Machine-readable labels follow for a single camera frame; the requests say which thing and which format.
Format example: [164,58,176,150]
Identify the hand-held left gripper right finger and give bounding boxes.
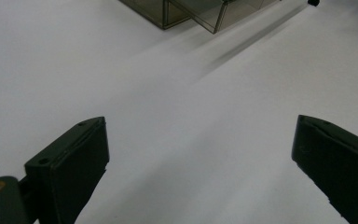
[291,114,358,224]

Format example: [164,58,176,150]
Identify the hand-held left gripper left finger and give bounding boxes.
[23,116,111,224]

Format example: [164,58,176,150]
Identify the translucent brown drawer box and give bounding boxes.
[117,0,282,35]

